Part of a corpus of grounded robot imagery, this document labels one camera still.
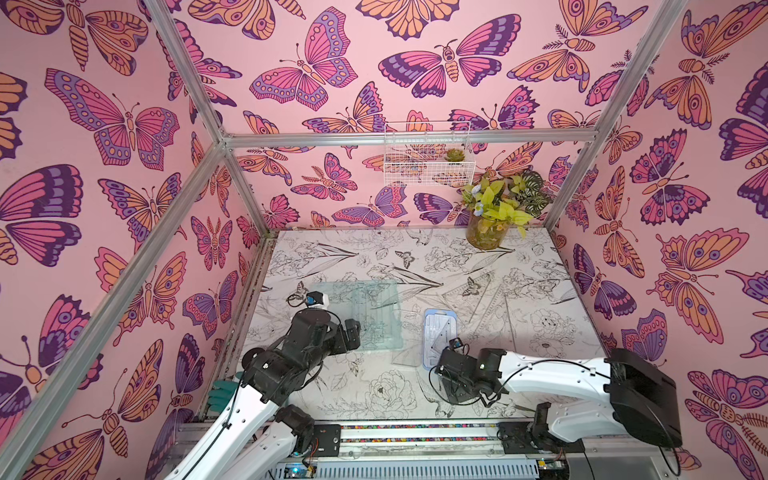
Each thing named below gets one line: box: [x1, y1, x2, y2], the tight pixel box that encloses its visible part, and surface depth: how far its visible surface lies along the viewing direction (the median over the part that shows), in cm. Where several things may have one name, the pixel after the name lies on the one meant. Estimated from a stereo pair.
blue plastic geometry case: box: [422, 308, 458, 371], surface depth 94 cm
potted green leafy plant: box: [462, 170, 551, 250], surface depth 102 cm
